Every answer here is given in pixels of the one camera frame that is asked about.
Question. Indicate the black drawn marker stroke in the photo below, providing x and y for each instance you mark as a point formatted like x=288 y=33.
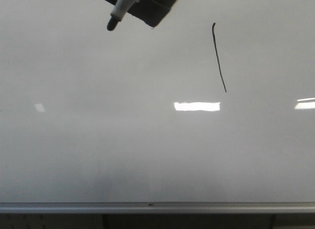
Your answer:
x=217 y=56

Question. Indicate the dark pegboard panel below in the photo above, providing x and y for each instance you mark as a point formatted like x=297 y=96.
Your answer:
x=157 y=221

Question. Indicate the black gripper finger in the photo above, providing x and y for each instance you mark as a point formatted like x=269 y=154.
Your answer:
x=151 y=12

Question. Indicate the white whiteboard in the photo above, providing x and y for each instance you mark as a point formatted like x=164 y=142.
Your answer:
x=140 y=113

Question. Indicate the white black-tipped whiteboard marker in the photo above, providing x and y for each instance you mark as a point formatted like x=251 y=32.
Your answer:
x=120 y=9

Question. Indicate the aluminium whiteboard tray rail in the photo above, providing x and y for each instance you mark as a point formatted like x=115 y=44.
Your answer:
x=157 y=207

